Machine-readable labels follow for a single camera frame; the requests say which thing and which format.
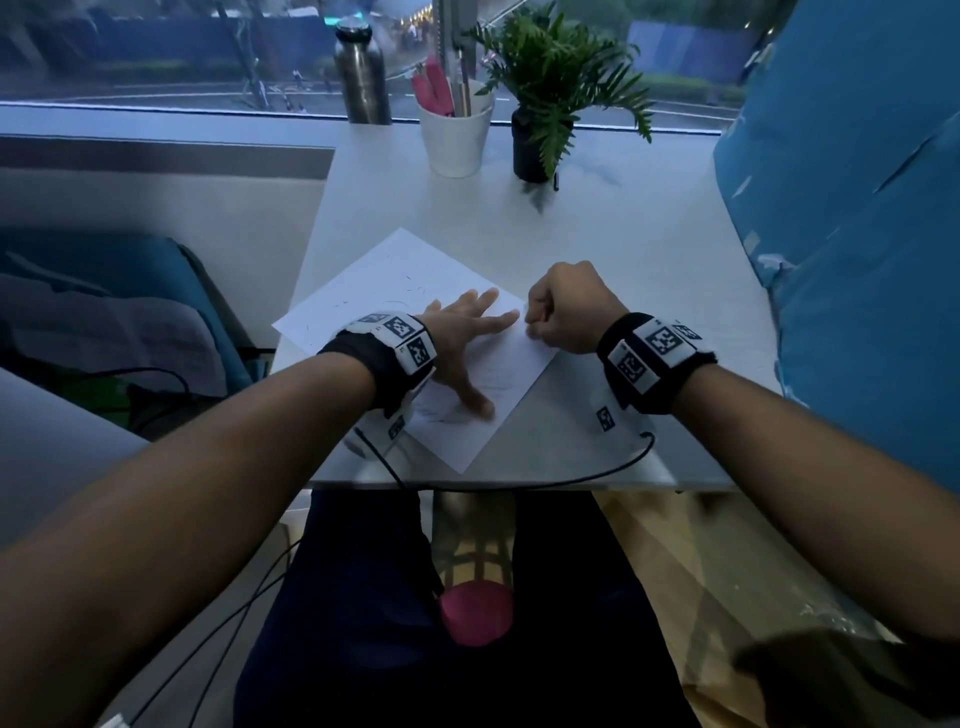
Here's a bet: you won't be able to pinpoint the person's right hand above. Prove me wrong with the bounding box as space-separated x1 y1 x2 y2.
523 260 630 355

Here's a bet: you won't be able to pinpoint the person's left hand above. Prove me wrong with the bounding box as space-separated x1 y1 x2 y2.
416 287 523 420

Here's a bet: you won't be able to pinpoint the white paper sheet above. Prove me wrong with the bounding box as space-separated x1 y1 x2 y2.
271 227 560 476

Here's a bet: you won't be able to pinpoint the person's right forearm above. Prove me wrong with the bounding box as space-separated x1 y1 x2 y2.
671 363 960 646

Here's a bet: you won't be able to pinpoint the person's left forearm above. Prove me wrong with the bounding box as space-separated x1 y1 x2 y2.
0 352 376 728

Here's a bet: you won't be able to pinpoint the person's dark trousers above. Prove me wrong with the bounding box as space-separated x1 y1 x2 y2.
233 488 703 728

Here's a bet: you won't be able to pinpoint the grey printed paper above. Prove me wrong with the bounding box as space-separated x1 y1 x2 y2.
0 251 226 399

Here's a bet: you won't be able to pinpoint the green potted fern black pot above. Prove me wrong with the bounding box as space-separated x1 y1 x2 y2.
464 3 658 193

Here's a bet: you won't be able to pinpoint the white cup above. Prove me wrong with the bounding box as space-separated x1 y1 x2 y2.
416 78 496 180

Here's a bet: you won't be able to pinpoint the pink scissors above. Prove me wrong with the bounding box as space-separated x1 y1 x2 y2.
410 53 455 118

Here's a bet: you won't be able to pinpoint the pink slipper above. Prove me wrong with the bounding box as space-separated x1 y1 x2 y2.
438 583 515 649

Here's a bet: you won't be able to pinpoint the steel water bottle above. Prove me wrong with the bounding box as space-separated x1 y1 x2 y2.
333 16 393 127

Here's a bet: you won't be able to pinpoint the teal chair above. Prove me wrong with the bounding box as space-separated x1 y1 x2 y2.
0 228 264 395

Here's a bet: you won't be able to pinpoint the blue patterned cushion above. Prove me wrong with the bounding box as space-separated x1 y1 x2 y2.
712 0 960 493

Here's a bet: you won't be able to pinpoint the black left wrist camera band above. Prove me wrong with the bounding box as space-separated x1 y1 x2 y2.
318 311 439 457

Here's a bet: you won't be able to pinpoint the black wrist camera band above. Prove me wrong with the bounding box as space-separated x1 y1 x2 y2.
318 311 439 457
592 311 719 466

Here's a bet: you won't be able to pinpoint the black right wrist camera band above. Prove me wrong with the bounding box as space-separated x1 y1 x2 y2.
592 311 719 466

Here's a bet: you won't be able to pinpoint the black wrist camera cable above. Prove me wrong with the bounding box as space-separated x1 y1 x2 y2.
352 423 658 495

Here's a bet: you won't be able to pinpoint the black floor cable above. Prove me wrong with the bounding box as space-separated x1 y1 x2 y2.
97 536 305 728

